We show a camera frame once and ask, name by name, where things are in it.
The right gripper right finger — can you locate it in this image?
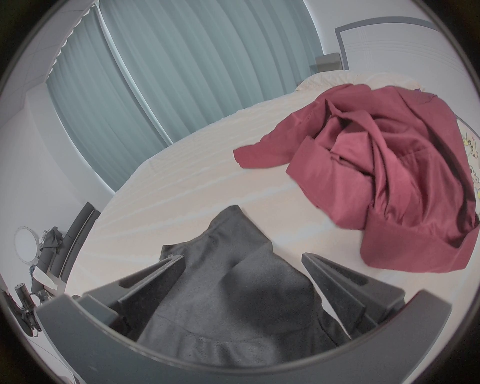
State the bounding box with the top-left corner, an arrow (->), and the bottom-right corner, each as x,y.
301,253 -> 406,338

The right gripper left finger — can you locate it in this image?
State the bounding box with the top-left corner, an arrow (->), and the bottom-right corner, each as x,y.
80,255 -> 187,331

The black T-shirt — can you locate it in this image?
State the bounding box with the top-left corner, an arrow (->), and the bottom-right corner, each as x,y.
137,204 -> 353,370

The bed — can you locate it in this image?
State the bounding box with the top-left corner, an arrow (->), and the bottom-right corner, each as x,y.
65,17 -> 480,338

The dark red garment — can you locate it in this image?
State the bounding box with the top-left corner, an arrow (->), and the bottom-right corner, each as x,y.
233,83 -> 480,274

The white printed garment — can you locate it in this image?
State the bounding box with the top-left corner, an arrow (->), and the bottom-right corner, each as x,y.
458,116 -> 480,218

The blue-green curtain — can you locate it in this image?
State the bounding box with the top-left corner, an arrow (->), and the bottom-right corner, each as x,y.
45,5 -> 173,194
95,0 -> 324,145

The cream pillow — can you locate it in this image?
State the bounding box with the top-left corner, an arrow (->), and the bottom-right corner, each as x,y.
294,71 -> 381,92

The grey bedside table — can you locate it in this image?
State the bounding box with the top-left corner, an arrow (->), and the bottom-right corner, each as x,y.
314,52 -> 344,73

